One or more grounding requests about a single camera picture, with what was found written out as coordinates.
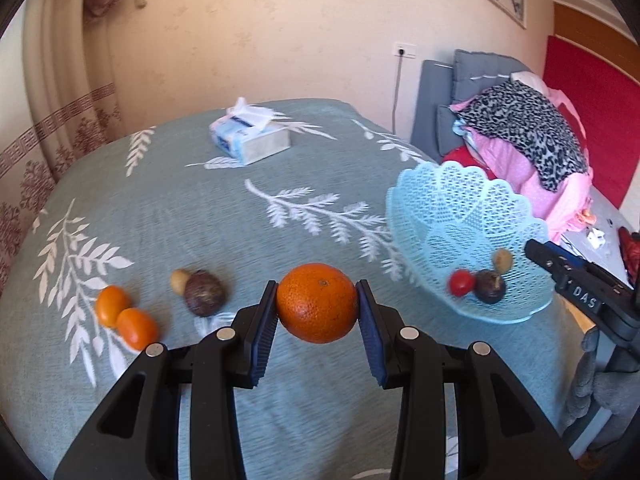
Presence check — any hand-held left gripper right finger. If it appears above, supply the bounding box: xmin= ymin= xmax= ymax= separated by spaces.
xmin=355 ymin=280 xmax=583 ymax=480

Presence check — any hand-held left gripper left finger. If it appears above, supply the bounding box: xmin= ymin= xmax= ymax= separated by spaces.
xmin=54 ymin=280 xmax=279 ymax=480

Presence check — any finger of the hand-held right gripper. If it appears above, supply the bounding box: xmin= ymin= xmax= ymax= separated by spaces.
xmin=525 ymin=239 xmax=586 ymax=288

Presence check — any large rough-skinned orange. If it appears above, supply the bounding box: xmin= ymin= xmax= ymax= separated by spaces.
xmin=276 ymin=263 xmax=359 ymax=344

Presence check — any dark purple passion fruit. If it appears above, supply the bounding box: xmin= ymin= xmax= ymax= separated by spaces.
xmin=472 ymin=270 xmax=507 ymax=305
xmin=183 ymin=270 xmax=228 ymax=318

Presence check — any small red tomato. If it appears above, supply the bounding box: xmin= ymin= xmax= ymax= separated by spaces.
xmin=448 ymin=269 xmax=476 ymax=297

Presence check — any light blue lattice basket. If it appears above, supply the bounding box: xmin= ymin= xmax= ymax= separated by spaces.
xmin=386 ymin=161 xmax=556 ymax=324

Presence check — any smooth oblong mandarin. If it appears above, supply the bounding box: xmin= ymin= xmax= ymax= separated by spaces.
xmin=96 ymin=285 xmax=132 ymax=328
xmin=116 ymin=308 xmax=159 ymax=352

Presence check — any pink dotted blanket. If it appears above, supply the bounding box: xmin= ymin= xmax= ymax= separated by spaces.
xmin=450 ymin=85 xmax=596 ymax=241

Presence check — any dark red cloth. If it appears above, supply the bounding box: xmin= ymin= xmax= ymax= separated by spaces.
xmin=617 ymin=226 xmax=640 ymax=286

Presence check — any grey bedsheet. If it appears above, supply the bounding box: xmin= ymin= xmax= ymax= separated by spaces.
xmin=560 ymin=185 xmax=640 ymax=281

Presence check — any grey fuzzy fabric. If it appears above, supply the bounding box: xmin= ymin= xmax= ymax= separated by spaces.
xmin=560 ymin=330 xmax=640 ymax=461

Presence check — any red pillow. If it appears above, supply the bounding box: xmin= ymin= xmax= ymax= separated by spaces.
xmin=442 ymin=142 xmax=496 ymax=181

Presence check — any leopard-print cloth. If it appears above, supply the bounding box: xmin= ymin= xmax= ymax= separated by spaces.
xmin=457 ymin=81 xmax=590 ymax=192

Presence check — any small grey cushion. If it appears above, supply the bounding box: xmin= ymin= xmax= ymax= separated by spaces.
xmin=436 ymin=105 xmax=467 ymax=157

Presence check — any white pillow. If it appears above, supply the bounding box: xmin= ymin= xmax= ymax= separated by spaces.
xmin=510 ymin=71 xmax=551 ymax=97

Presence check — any blue white tissue pack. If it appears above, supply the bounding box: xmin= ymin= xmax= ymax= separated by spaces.
xmin=208 ymin=96 xmax=292 ymax=166

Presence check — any large grey cushion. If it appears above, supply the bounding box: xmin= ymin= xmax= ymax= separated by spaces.
xmin=452 ymin=49 xmax=533 ymax=107

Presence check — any beige patterned curtain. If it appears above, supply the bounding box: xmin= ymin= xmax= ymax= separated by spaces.
xmin=0 ymin=0 xmax=146 ymax=281

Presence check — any red wall panel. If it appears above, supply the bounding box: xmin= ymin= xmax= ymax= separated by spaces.
xmin=542 ymin=35 xmax=640 ymax=211

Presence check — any dark power cable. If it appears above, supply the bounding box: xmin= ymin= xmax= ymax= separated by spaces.
xmin=391 ymin=55 xmax=404 ymax=136

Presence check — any orange wooden panel frame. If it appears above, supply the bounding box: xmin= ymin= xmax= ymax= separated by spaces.
xmin=552 ymin=2 xmax=640 ymax=86

